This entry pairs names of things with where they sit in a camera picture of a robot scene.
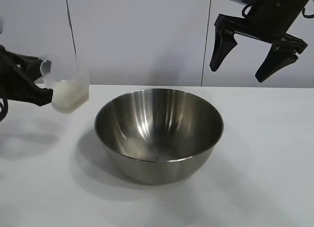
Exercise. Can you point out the clear plastic measuring cup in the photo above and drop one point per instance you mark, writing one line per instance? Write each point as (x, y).
(73, 75)

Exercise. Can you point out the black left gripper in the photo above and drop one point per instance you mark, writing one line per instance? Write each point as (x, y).
(6, 70)

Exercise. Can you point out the white rice grains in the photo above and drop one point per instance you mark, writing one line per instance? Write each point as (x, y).
(66, 97)

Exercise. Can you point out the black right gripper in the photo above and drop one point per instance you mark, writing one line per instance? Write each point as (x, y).
(273, 15)

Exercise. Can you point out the stainless steel mixing bowl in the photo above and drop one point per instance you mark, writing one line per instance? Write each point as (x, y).
(159, 168)

